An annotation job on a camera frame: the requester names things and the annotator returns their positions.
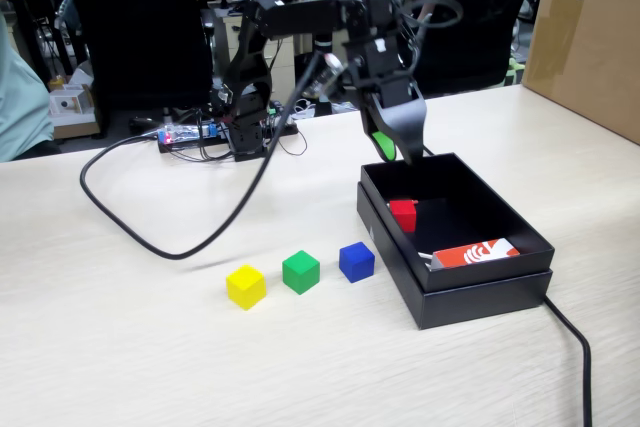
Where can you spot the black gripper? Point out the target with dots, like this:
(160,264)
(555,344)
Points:
(377,67)

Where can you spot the red wooden cube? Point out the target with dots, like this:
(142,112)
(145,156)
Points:
(404,217)

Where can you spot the blue wooden cube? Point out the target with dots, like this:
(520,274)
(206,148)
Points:
(356,262)

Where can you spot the green wooden cube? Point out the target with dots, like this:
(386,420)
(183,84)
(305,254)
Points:
(300,272)

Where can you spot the yellow wooden cube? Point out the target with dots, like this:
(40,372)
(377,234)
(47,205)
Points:
(245,288)

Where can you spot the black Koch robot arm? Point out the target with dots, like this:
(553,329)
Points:
(300,14)

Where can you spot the black cardboard box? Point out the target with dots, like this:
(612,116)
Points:
(475,304)

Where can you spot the large brown cardboard box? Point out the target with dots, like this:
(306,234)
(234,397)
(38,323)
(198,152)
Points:
(590,47)

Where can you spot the white product box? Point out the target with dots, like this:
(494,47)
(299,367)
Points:
(66,103)

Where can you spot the black office chair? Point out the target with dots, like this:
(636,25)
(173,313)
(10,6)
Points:
(140,22)
(475,22)

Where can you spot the orange white printed packet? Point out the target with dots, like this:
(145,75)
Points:
(450,259)

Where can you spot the open cardboard tray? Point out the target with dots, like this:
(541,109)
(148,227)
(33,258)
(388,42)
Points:
(75,127)

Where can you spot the person in teal shirt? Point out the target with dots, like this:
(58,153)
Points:
(20,97)

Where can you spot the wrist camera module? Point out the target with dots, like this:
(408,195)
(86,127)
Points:
(327,67)

